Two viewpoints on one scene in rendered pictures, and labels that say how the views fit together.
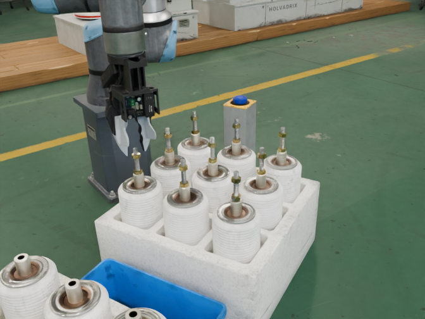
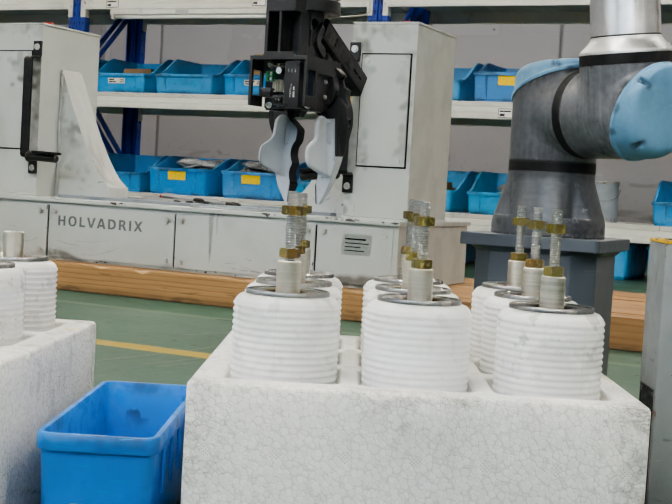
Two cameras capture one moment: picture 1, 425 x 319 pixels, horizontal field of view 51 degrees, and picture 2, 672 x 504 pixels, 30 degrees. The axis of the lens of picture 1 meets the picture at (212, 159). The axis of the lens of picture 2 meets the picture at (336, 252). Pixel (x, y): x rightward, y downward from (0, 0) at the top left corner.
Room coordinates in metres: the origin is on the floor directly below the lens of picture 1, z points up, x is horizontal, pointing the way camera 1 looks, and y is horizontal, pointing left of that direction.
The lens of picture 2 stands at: (0.20, -1.04, 0.35)
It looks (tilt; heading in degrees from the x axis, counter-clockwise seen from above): 3 degrees down; 60
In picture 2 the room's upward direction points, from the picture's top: 3 degrees clockwise
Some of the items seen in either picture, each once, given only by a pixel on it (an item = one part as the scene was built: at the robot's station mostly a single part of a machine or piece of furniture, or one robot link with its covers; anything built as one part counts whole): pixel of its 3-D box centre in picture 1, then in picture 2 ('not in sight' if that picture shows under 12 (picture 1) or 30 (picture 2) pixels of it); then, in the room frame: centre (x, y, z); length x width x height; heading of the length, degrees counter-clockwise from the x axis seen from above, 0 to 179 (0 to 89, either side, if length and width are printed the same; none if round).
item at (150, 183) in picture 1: (139, 185); (299, 274); (0.83, 0.16, 0.25); 0.08 x 0.08 x 0.01
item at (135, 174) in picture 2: not in sight; (137, 172); (2.71, 5.72, 0.36); 0.50 x 0.38 x 0.21; 36
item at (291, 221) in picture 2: (236, 188); (291, 233); (0.72, -0.04, 0.31); 0.01 x 0.01 x 0.08
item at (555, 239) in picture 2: (282, 142); (555, 251); (0.92, -0.16, 0.30); 0.01 x 0.01 x 0.08
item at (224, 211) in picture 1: (236, 212); (287, 293); (0.72, -0.04, 0.25); 0.08 x 0.08 x 0.01
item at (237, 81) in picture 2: not in sight; (274, 79); (3.19, 4.99, 0.90); 0.50 x 0.38 x 0.21; 36
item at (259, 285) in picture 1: (214, 231); (403, 451); (0.88, 0.00, 0.09); 0.39 x 0.39 x 0.18; 60
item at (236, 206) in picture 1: (236, 207); (288, 278); (0.72, -0.04, 0.26); 0.02 x 0.02 x 0.03
